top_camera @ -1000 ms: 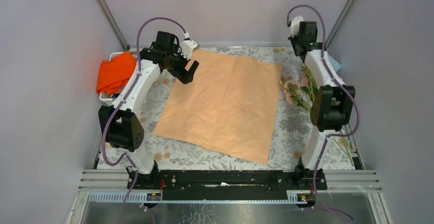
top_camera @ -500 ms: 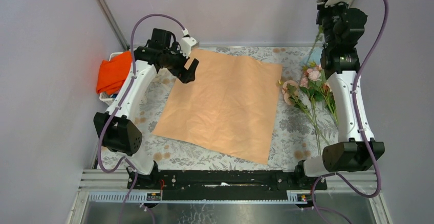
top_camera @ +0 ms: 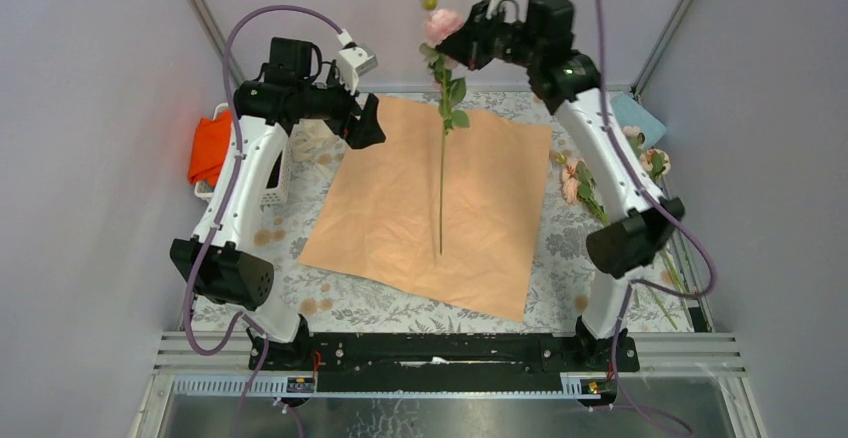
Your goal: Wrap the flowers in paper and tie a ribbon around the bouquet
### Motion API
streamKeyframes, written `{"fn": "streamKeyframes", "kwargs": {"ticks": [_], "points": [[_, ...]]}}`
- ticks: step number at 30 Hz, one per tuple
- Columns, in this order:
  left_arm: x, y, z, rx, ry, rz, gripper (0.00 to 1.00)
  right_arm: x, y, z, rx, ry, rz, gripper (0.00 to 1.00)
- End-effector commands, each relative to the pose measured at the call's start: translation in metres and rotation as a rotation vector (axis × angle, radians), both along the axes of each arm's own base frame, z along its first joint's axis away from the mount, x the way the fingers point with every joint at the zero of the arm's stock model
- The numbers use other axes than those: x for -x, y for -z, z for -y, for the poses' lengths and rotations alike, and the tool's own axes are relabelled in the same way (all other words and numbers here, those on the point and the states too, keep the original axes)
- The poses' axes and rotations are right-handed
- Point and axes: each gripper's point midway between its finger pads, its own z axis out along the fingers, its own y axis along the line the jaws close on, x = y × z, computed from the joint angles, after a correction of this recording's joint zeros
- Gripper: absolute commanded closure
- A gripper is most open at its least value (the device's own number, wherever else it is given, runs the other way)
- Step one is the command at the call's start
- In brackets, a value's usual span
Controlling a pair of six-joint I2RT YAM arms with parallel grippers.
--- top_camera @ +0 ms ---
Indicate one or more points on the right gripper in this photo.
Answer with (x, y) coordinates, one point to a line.
(468, 44)

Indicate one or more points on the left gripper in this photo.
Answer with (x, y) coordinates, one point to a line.
(357, 130)

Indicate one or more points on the pink fake rose stem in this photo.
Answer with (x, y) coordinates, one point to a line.
(438, 25)

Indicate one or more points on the brown kraft wrapping paper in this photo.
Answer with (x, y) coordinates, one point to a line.
(452, 217)

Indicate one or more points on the fake rose stem with bud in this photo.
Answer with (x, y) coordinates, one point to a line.
(656, 164)

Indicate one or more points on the peach fake rose stem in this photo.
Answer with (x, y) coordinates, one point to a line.
(578, 188)

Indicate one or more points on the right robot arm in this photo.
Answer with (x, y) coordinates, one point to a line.
(568, 82)

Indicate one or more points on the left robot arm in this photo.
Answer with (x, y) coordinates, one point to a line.
(295, 83)

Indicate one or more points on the floral patterned table mat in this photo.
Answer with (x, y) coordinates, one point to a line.
(557, 289)

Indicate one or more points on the beige ribbon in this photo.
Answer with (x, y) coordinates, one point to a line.
(314, 145)

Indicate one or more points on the white plastic basket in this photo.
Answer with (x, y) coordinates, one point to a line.
(257, 136)

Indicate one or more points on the orange cloth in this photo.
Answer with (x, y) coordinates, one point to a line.
(209, 148)

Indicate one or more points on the light blue cloth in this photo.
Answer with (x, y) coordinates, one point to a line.
(632, 115)

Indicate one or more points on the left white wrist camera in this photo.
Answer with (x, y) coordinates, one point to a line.
(353, 61)

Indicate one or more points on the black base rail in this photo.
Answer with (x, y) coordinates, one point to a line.
(453, 363)

